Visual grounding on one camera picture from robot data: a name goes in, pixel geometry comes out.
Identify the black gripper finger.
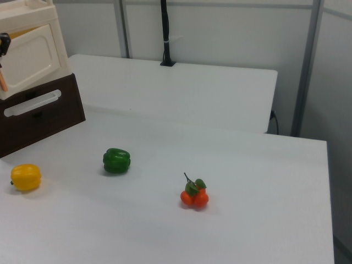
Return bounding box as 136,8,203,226
0,32,12,56

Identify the cream cabinet door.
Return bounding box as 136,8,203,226
0,23,69,97

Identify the copper door handle bar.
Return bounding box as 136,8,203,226
0,37,9,92

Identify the cream plastic cabinet box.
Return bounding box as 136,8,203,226
0,0,69,101

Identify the dark brown drawer base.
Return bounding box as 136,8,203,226
0,73,86,159

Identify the yellow toy bell pepper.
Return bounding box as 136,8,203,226
10,163,42,192

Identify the green toy bell pepper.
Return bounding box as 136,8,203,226
103,147,131,175

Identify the toy orange cluster with leaves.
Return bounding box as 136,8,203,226
180,172,210,209

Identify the white drawer pull handle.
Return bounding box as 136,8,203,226
3,89,62,117

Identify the grey metal partition post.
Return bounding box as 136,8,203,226
114,0,130,59
290,0,324,138

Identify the black camera pole with clamp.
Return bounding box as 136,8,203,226
159,0,177,67

